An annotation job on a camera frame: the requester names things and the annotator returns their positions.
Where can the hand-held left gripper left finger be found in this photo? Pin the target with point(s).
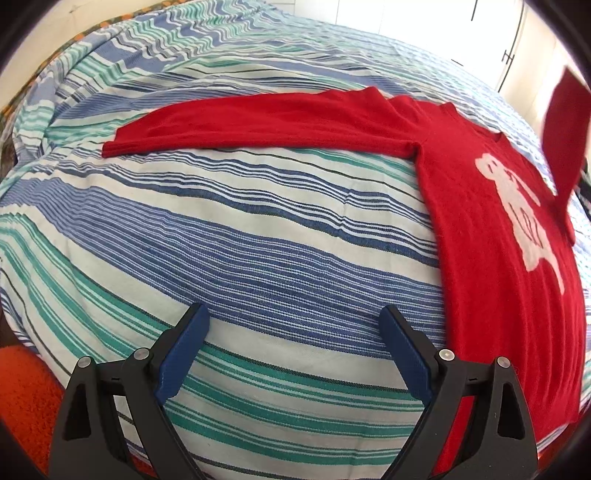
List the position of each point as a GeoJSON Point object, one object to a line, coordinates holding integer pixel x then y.
{"type": "Point", "coordinates": [182, 355]}

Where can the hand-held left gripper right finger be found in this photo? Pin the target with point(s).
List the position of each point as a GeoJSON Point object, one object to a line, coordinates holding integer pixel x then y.
{"type": "Point", "coordinates": [408, 355]}

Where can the red sweater with white print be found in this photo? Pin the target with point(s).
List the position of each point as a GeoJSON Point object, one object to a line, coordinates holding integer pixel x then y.
{"type": "Point", "coordinates": [461, 207]}

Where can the striped bed sheet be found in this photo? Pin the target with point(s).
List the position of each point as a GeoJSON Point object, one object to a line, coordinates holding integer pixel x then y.
{"type": "Point", "coordinates": [231, 230]}

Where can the orange rug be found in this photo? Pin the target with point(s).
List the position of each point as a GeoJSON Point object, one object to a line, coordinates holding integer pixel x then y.
{"type": "Point", "coordinates": [23, 392]}

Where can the orange green patterned mattress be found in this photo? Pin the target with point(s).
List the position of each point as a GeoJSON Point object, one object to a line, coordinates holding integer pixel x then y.
{"type": "Point", "coordinates": [27, 92]}

